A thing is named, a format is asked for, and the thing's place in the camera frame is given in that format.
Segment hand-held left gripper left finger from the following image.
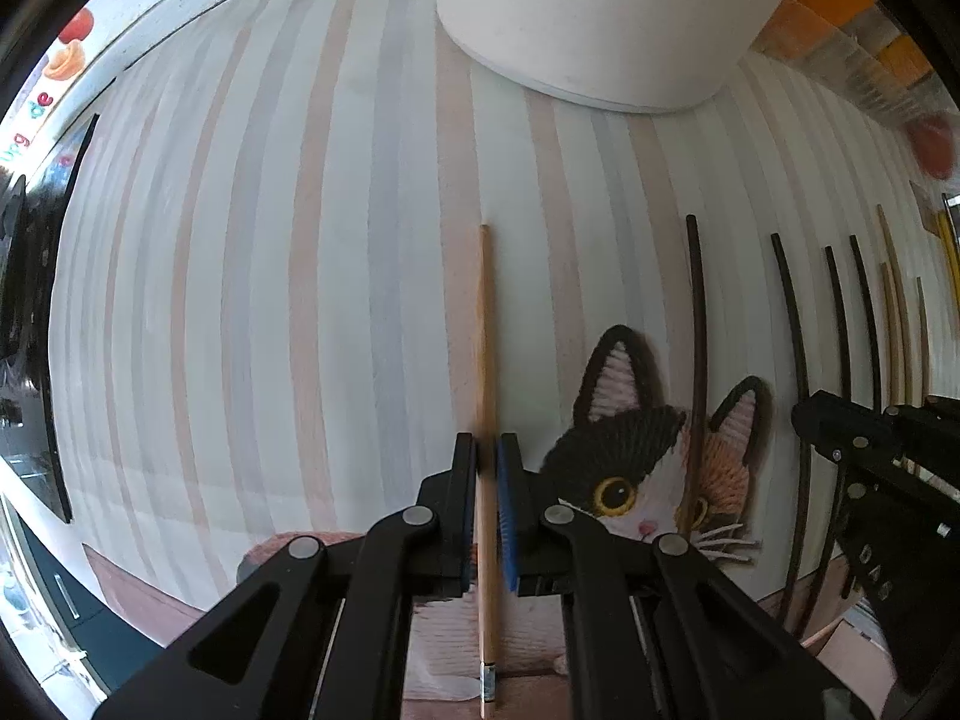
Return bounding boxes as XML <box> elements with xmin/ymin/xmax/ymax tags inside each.
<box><xmin>90</xmin><ymin>431</ymin><xmax>481</xmax><ymax>720</ymax></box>

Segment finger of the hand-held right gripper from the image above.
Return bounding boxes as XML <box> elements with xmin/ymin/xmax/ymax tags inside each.
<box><xmin>792</xmin><ymin>388</ymin><xmax>960</xmax><ymax>496</ymax></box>

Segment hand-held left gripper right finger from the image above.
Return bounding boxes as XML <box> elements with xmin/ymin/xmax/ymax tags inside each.
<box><xmin>496</xmin><ymin>433</ymin><xmax>875</xmax><ymax>720</ymax></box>

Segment dark brown chopstick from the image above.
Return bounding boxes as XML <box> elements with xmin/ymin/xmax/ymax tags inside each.
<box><xmin>679</xmin><ymin>214</ymin><xmax>710</xmax><ymax>535</ymax></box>

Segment cream utensil holder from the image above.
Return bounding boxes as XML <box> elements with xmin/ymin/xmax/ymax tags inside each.
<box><xmin>431</xmin><ymin>0</ymin><xmax>824</xmax><ymax>114</ymax></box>

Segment striped cat mat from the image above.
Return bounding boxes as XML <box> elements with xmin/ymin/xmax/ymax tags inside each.
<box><xmin>49</xmin><ymin>0</ymin><xmax>960</xmax><ymax>720</ymax></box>

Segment clear organizer tray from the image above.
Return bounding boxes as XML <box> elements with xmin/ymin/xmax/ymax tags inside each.
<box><xmin>750</xmin><ymin>0</ymin><xmax>950</xmax><ymax>125</ymax></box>

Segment blue cabinet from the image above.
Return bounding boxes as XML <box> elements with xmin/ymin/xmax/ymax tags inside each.
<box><xmin>13</xmin><ymin>516</ymin><xmax>182</xmax><ymax>692</ymax></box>

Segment orange seasoning packets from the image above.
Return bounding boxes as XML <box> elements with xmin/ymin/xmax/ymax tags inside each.
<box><xmin>784</xmin><ymin>0</ymin><xmax>940</xmax><ymax>87</ymax></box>

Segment black gas stove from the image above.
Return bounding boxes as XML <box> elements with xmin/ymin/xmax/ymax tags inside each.
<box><xmin>0</xmin><ymin>112</ymin><xmax>100</xmax><ymax>526</ymax></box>

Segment colourful letter wall sticker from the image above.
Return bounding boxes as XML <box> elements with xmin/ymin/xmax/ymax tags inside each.
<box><xmin>0</xmin><ymin>86</ymin><xmax>76</xmax><ymax>181</ymax></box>

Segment orange ingot wall sticker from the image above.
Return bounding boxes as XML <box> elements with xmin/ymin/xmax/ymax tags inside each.
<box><xmin>43</xmin><ymin>43</ymin><xmax>87</xmax><ymax>83</ymax></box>

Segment red persimmon wall sticker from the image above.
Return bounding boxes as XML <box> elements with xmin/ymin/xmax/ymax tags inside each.
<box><xmin>58</xmin><ymin>7</ymin><xmax>96</xmax><ymax>44</ymax></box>

